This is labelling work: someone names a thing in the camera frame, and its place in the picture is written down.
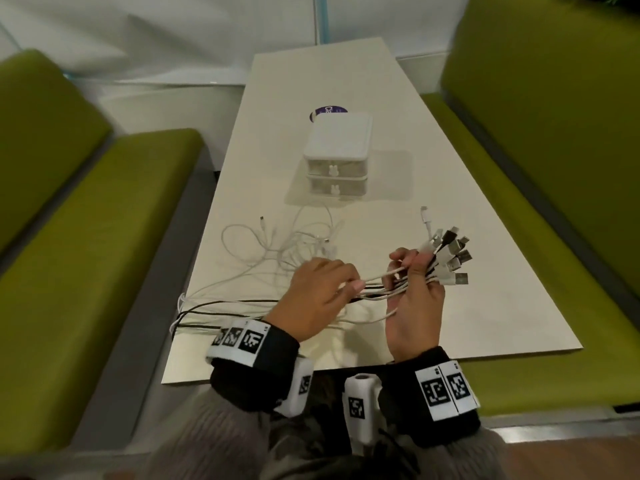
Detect green seat cushion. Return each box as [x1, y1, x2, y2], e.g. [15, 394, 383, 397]
[421, 93, 640, 418]
[0, 128, 204, 456]

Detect round purple sticker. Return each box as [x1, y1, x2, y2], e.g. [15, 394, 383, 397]
[308, 103, 350, 123]

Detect white plastic drawer box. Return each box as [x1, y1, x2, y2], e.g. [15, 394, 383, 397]
[302, 113, 374, 201]

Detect clear small drawer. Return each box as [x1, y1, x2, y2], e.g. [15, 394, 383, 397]
[306, 158, 370, 180]
[306, 176, 369, 200]

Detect person's right hand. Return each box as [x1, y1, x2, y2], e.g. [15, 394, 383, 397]
[381, 248, 447, 363]

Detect person's camouflage trousers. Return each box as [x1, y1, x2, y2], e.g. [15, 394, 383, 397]
[257, 372, 422, 480]

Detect grey bench base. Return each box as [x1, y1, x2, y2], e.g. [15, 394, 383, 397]
[69, 145, 218, 451]

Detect bundle of white black cables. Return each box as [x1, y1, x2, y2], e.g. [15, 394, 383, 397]
[170, 205, 471, 345]

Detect person's left hand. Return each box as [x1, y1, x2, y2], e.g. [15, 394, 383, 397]
[267, 258, 366, 344]

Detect white marker wristband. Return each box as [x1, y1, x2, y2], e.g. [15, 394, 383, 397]
[414, 360, 482, 423]
[205, 319, 271, 368]

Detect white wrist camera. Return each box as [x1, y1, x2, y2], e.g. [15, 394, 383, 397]
[342, 374, 380, 456]
[273, 356, 315, 420]

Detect person's right forearm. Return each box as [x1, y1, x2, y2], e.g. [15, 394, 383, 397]
[375, 347, 510, 480]

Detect person's left forearm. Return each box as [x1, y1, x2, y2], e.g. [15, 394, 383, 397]
[142, 320, 302, 480]

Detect green backrest cushion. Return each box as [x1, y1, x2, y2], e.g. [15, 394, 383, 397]
[439, 0, 640, 296]
[0, 49, 114, 256]

